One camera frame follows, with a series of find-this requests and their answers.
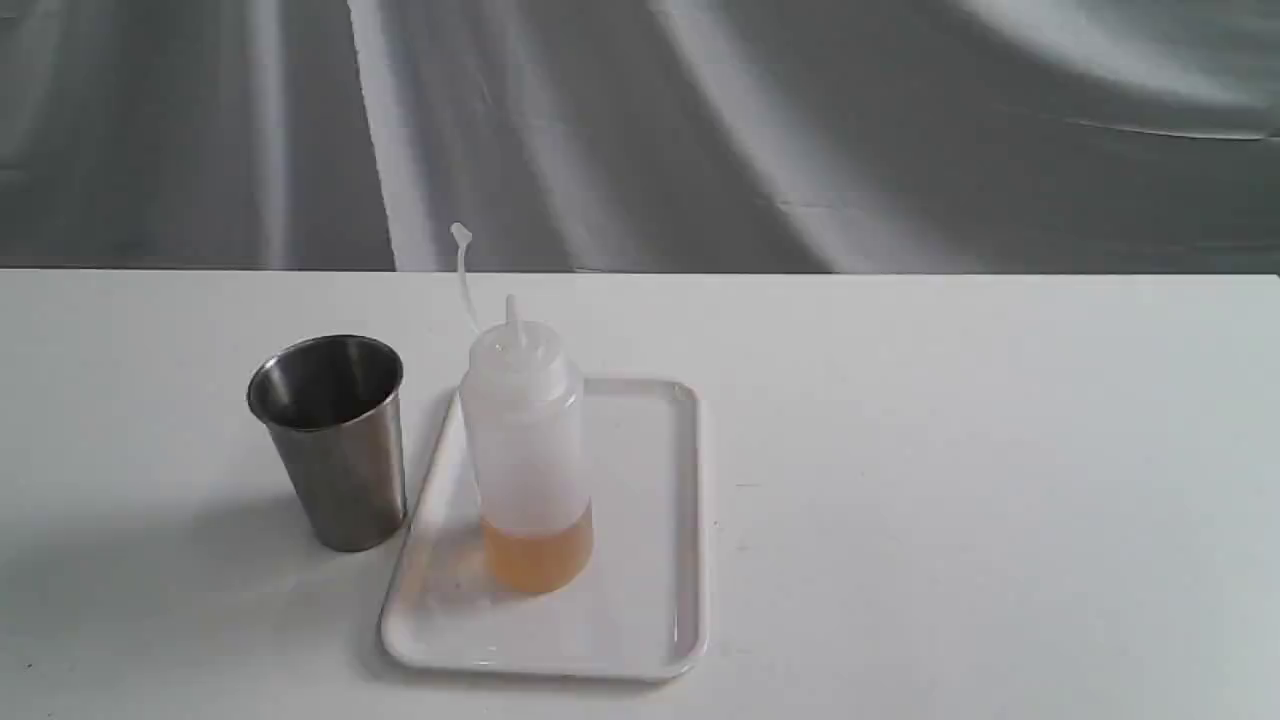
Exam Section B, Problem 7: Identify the plastic squeeze bottle with oil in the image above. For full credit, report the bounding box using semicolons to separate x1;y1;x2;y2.
451;222;594;594

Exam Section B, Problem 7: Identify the stainless steel cup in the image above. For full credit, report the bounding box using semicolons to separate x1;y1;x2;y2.
244;334;408;553

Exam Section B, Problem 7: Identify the grey fabric backdrop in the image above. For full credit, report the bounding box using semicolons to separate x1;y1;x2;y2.
1;1;1279;273

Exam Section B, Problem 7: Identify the white plastic tray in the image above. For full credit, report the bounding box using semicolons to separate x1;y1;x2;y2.
379;377;712;683

